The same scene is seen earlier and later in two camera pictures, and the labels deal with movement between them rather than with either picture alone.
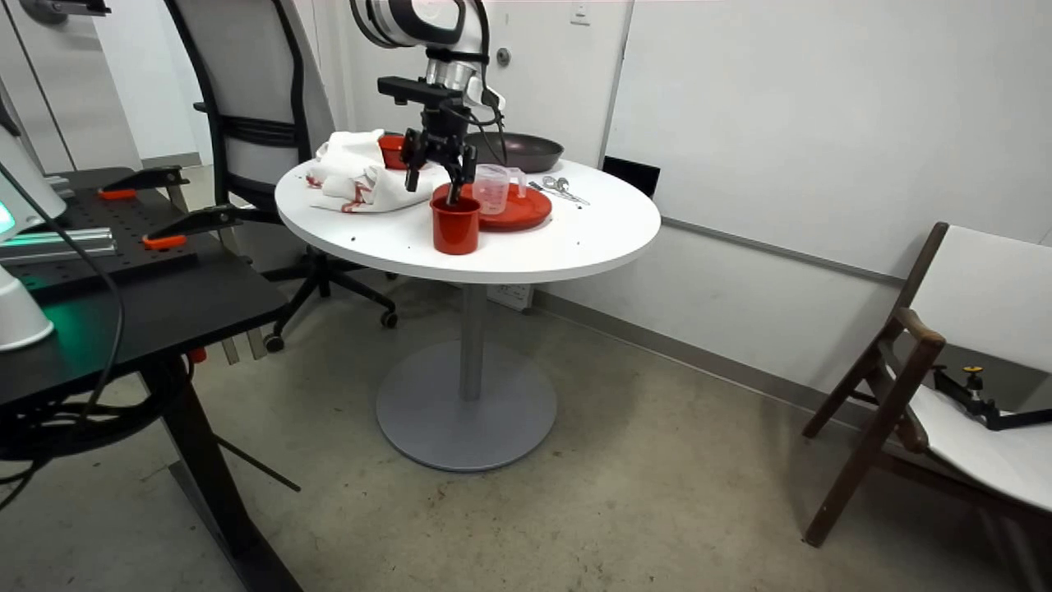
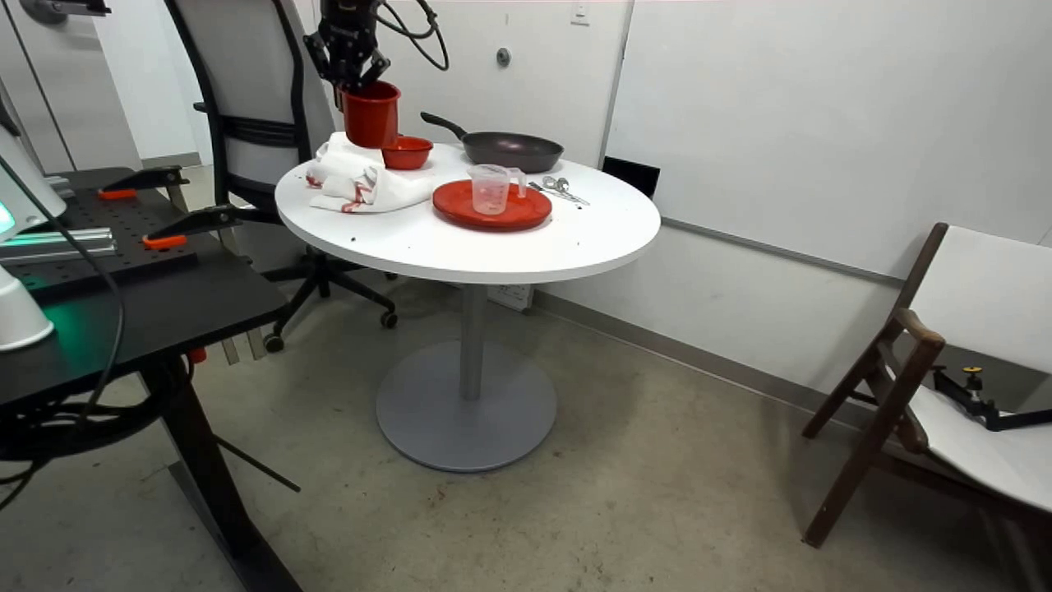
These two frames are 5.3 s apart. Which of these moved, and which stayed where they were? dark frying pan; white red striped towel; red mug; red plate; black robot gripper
Moved: red mug; black robot gripper
Stayed: dark frying pan; white red striped towel; red plate
